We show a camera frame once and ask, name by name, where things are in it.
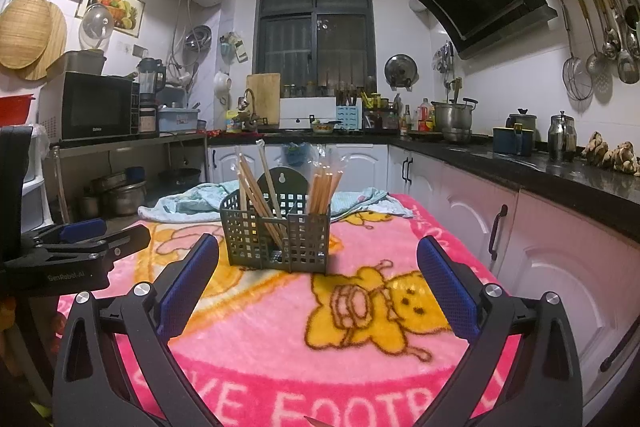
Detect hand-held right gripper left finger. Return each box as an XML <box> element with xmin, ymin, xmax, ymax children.
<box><xmin>52</xmin><ymin>233</ymin><xmax>221</xmax><ymax>427</ymax></box>

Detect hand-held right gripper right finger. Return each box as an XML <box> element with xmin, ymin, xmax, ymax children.
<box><xmin>416</xmin><ymin>235</ymin><xmax>583</xmax><ymax>427</ymax></box>

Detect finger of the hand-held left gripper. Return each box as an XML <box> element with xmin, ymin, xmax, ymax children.
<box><xmin>22</xmin><ymin>218</ymin><xmax>108</xmax><ymax>253</ymax></box>
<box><xmin>30</xmin><ymin>224</ymin><xmax>152</xmax><ymax>270</ymax></box>

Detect dark green utensil basket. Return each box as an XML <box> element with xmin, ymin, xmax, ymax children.
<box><xmin>220</xmin><ymin>167</ymin><xmax>331</xmax><ymax>275</ymax></box>

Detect pile of wooden chopsticks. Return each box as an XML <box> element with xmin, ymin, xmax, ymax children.
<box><xmin>232</xmin><ymin>139</ymin><xmax>346</xmax><ymax>253</ymax></box>

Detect cluster of small hanging utensils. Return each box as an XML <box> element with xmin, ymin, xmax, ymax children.
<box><xmin>432</xmin><ymin>42</ymin><xmax>456</xmax><ymax>75</ymax></box>

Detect row of hanging cooking utensils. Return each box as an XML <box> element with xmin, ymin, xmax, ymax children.
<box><xmin>560</xmin><ymin>0</ymin><xmax>640</xmax><ymax>101</ymax></box>

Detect steel pot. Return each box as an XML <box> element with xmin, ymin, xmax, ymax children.
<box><xmin>107</xmin><ymin>181</ymin><xmax>147</xmax><ymax>217</ymax></box>

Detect light blue towel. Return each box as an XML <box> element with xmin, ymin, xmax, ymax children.
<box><xmin>137</xmin><ymin>181</ymin><xmax>416</xmax><ymax>223</ymax></box>

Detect black wok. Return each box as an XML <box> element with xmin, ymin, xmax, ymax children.
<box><xmin>160</xmin><ymin>168</ymin><xmax>202</xmax><ymax>188</ymax></box>

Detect metal storage shelf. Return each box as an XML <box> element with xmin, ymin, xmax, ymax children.
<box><xmin>42</xmin><ymin>132</ymin><xmax>210</xmax><ymax>228</ymax></box>

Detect pink printed blanket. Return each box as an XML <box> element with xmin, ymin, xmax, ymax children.
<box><xmin>52</xmin><ymin>192</ymin><xmax>523</xmax><ymax>427</ymax></box>

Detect black microwave oven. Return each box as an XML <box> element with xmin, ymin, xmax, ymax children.
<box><xmin>39</xmin><ymin>72</ymin><xmax>141</xmax><ymax>142</ymax></box>

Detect red plastic basin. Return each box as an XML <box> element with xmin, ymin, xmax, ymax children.
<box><xmin>0</xmin><ymin>94</ymin><xmax>36</xmax><ymax>126</ymax></box>

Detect blender with dark jug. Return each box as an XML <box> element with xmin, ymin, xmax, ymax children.
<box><xmin>136</xmin><ymin>58</ymin><xmax>167</xmax><ymax>105</ymax></box>

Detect dark blue container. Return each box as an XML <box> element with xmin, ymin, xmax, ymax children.
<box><xmin>492</xmin><ymin>126</ymin><xmax>533</xmax><ymax>158</ymax></box>

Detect grey plastic basin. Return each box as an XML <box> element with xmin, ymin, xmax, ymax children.
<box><xmin>46</xmin><ymin>50</ymin><xmax>107</xmax><ymax>78</ymax></box>

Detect blue plastic bag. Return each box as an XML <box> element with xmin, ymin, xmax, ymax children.
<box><xmin>284</xmin><ymin>144</ymin><xmax>313</xmax><ymax>168</ymax></box>

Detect oil bottle with red label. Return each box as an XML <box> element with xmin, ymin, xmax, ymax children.
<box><xmin>417</xmin><ymin>98</ymin><xmax>435</xmax><ymax>132</ymax></box>

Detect steel stockpot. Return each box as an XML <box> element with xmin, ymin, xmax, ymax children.
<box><xmin>431</xmin><ymin>98</ymin><xmax>478</xmax><ymax>142</ymax></box>

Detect metal kitchen faucet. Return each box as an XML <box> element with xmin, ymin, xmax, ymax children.
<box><xmin>237</xmin><ymin>88</ymin><xmax>261</xmax><ymax>130</ymax></box>

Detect steel canister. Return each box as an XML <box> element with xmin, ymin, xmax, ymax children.
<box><xmin>547</xmin><ymin>111</ymin><xmax>578</xmax><ymax>162</ymax></box>

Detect wooden cutting board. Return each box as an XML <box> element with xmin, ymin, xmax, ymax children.
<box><xmin>246</xmin><ymin>73</ymin><xmax>282</xmax><ymax>125</ymax></box>

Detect light blue knife holder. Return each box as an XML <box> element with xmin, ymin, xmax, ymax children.
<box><xmin>336</xmin><ymin>104</ymin><xmax>363</xmax><ymax>131</ymax></box>

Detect glass pot lid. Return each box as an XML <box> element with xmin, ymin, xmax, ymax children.
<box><xmin>81</xmin><ymin>4</ymin><xmax>116</xmax><ymax>52</ymax></box>

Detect round woven bamboo tray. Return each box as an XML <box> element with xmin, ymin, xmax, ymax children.
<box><xmin>0</xmin><ymin>0</ymin><xmax>53</xmax><ymax>68</ymax></box>

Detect hanging steel bowl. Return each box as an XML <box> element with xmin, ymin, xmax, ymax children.
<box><xmin>185</xmin><ymin>25</ymin><xmax>213</xmax><ymax>50</ymax></box>

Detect pile of ginger roots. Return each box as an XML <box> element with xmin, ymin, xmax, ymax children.
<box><xmin>581</xmin><ymin>132</ymin><xmax>640</xmax><ymax>178</ymax></box>

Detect row of jars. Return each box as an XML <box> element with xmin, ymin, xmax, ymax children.
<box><xmin>282</xmin><ymin>79</ymin><xmax>376</xmax><ymax>98</ymax></box>

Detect wall holder with sponges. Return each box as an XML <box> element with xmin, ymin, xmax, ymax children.
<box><xmin>221</xmin><ymin>32</ymin><xmax>249</xmax><ymax>64</ymax></box>

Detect dark pot lid on wall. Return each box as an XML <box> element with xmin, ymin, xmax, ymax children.
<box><xmin>384</xmin><ymin>53</ymin><xmax>419</xmax><ymax>88</ymax></box>

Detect fruit wall poster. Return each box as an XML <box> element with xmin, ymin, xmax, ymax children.
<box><xmin>75</xmin><ymin>0</ymin><xmax>146</xmax><ymax>32</ymax></box>

